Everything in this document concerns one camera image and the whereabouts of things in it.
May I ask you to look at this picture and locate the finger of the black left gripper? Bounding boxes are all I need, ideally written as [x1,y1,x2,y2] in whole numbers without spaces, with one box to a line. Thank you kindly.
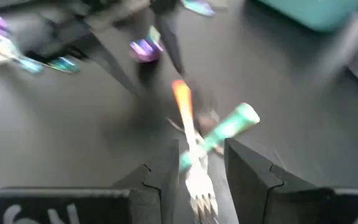
[73,30,144,98]
[155,14,186,77]

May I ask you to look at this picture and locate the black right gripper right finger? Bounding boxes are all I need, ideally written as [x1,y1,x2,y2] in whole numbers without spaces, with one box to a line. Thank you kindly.
[224,138,358,224]

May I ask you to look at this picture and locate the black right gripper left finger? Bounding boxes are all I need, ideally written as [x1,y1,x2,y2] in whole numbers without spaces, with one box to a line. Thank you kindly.
[0,139,180,224]

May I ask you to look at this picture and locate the silver fork with orange handle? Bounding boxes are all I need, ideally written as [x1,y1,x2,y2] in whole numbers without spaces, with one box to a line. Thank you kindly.
[172,79,220,224]

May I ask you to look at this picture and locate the teal plastic bin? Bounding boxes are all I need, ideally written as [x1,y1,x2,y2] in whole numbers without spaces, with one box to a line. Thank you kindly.
[255,0,358,33]

